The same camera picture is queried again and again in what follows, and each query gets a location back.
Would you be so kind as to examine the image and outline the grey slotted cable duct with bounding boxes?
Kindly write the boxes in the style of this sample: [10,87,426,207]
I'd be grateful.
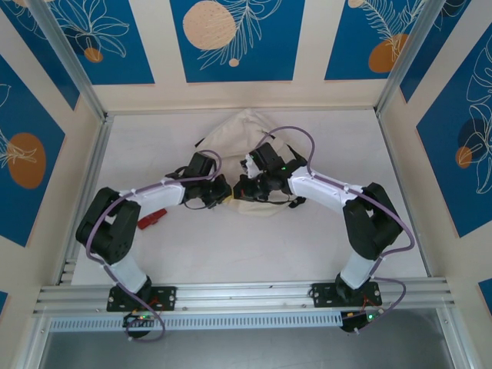
[48,310,346,334]

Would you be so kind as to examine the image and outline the cream canvas backpack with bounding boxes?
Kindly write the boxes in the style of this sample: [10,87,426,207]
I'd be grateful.
[194,108,308,217]

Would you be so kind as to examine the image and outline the white right camera bracket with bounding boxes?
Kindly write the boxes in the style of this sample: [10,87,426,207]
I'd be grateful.
[238,152,259,180]

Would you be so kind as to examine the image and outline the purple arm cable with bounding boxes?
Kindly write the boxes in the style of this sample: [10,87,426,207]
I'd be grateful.
[262,125,416,335]
[85,151,224,344]

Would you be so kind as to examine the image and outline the aluminium corner post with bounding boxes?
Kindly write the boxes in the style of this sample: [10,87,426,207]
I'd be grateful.
[375,0,473,116]
[27,0,108,121]

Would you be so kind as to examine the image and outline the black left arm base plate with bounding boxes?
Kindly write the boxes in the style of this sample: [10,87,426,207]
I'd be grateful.
[106,284,178,313]

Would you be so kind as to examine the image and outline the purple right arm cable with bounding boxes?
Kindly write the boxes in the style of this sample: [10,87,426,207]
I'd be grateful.
[262,125,416,335]

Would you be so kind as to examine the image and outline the grey metal shelf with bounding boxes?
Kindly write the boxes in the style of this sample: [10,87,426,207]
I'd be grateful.
[38,328,462,369]

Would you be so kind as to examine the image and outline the small circuit board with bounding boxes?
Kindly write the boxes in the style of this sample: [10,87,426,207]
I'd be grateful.
[341,310,382,334]
[121,311,154,328]

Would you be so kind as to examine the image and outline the thin black right gripper cable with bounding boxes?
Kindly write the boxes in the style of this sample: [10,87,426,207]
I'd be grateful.
[264,191,295,205]

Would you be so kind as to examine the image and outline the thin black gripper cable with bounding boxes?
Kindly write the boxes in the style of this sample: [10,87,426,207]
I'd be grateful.
[264,191,295,205]
[181,198,216,211]

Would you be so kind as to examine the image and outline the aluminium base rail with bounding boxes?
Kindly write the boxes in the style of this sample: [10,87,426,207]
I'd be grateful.
[32,277,458,318]

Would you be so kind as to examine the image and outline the thin black left gripper cable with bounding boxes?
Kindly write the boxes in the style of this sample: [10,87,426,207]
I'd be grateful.
[181,198,216,211]

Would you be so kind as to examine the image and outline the aluminium side rail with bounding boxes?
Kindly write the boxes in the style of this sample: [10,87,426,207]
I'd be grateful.
[57,114,115,286]
[374,111,434,278]

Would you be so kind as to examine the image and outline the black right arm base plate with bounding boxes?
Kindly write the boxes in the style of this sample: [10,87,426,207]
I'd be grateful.
[310,281,384,309]

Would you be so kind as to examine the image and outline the red pencil case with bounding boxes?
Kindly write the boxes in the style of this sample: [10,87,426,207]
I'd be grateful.
[138,209,168,231]

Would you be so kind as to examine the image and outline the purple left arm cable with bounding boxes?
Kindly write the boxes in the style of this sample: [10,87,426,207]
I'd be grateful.
[85,151,224,344]

